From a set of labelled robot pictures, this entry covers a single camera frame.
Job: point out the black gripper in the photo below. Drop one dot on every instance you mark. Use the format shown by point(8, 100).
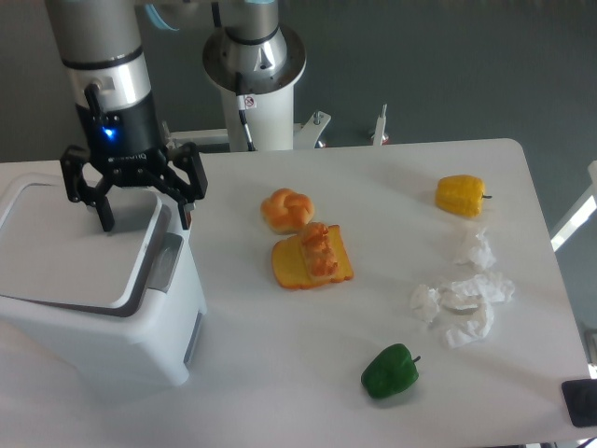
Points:
point(125, 146)

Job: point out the braided bread roll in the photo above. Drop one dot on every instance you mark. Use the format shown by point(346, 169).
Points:
point(287, 211)

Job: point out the small crumpled white paper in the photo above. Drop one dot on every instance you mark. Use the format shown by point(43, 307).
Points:
point(424, 303)

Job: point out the green bell pepper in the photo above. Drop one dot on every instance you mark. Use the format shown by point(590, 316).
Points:
point(391, 372)

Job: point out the black device at table edge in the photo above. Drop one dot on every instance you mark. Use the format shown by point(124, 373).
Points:
point(580, 399)

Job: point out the upper crumpled white paper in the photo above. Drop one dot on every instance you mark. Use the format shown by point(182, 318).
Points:
point(475, 250)

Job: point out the large crumpled white paper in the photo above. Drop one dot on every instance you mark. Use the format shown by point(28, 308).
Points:
point(471, 302)

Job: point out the yellow toast slice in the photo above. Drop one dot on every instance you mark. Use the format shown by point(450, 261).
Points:
point(290, 269)

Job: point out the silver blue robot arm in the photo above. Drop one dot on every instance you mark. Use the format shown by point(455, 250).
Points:
point(101, 48)

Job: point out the white frame at right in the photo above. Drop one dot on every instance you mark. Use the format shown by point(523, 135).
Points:
point(577, 215)

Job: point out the yellow bell pepper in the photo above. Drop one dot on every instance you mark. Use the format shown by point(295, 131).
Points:
point(462, 195)

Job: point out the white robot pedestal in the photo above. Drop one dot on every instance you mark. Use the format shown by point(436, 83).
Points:
point(256, 84)

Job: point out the white metal base frame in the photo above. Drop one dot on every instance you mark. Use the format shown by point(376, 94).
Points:
point(306, 135)

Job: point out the white trash can lid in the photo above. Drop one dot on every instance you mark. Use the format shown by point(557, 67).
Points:
point(54, 251)

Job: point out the white trash can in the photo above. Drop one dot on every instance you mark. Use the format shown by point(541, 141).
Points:
point(150, 339)

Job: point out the orange croissant pastry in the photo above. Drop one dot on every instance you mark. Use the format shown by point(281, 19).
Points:
point(318, 254)

